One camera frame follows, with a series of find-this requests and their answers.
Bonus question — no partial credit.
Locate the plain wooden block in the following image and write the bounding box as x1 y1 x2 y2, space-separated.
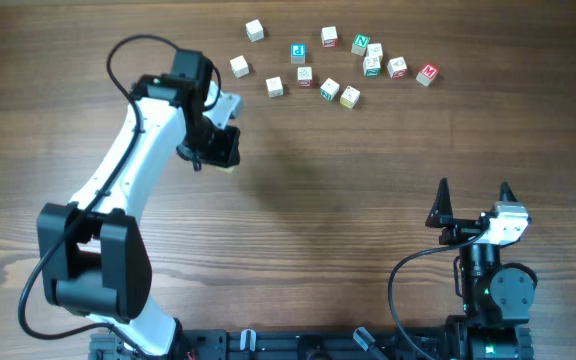
230 55 250 78

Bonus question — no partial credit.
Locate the red edged picture block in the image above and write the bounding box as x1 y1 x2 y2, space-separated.
297 67 313 88

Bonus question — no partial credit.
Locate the blue P letter block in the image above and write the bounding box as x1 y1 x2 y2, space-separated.
290 43 306 64

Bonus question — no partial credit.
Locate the green edged picture block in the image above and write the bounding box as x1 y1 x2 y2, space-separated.
320 78 340 102

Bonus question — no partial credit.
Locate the yellow picture block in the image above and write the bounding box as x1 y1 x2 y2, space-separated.
340 86 360 109

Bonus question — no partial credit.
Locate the yellow edged wooden block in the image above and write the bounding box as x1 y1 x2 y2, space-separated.
217 166 236 174

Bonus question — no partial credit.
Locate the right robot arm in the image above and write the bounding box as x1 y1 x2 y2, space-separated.
425 178 538 360

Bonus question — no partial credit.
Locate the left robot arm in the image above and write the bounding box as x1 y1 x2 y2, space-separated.
36 49 242 359

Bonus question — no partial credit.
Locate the red M letter block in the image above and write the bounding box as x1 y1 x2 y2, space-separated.
416 64 439 87

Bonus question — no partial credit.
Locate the red edged white block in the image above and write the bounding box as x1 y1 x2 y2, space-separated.
387 57 408 79

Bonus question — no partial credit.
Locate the red edged top block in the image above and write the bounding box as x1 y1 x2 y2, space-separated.
321 26 339 48

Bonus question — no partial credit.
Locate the green edged N block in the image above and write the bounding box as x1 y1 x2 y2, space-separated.
363 56 381 77

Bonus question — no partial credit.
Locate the white picture block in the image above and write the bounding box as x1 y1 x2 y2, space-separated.
366 43 383 60

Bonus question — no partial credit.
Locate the green N letter block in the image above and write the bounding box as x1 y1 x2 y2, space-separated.
351 34 370 56

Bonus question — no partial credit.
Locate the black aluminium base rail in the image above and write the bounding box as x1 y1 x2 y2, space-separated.
88 327 535 360

